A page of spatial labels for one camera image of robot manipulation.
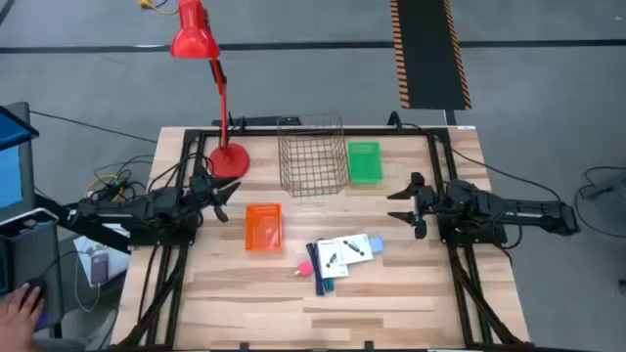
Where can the pink small box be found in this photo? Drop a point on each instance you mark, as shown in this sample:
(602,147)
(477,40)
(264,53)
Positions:
(305,268)

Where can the computer monitor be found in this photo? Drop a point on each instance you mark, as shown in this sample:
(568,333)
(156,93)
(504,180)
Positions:
(10,171)

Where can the white adapter box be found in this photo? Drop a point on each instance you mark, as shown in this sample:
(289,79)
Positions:
(354,247)

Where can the black metal table frame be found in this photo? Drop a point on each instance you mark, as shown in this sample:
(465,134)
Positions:
(381,131)

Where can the black computer mouse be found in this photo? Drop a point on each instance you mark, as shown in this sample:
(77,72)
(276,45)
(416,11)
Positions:
(36,287)

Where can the white paper sheet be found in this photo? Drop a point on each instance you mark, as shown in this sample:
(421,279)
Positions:
(84,247)

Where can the grey computer case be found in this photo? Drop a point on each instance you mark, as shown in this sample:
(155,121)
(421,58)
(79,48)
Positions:
(29,249)

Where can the purple phone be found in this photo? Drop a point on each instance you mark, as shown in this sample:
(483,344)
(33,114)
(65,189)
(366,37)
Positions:
(99,269)

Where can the person's hand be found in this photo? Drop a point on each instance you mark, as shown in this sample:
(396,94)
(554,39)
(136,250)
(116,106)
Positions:
(17,318)

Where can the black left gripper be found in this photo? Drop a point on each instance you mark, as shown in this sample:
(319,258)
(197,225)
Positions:
(203,188)

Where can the black orange-striped floor mat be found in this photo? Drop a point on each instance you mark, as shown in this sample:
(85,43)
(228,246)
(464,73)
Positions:
(430,54)

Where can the orange plastic basket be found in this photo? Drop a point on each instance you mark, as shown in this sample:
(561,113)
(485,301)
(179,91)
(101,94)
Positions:
(264,227)

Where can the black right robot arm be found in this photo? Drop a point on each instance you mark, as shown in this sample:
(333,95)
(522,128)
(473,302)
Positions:
(528,210)

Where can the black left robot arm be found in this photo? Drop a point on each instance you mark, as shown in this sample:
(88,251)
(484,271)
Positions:
(127,210)

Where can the light blue small box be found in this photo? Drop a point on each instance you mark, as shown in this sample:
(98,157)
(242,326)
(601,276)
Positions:
(377,244)

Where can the white card reader box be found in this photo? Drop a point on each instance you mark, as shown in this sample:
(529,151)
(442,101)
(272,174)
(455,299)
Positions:
(332,266)

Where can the green plastic basket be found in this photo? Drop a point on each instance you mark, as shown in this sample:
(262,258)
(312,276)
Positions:
(364,163)

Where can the red desk lamp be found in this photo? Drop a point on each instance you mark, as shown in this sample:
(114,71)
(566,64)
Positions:
(194,34)

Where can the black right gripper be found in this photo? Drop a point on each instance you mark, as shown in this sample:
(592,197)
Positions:
(425,205)

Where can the black bar device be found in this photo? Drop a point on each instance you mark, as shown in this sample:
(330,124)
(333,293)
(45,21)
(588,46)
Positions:
(264,120)

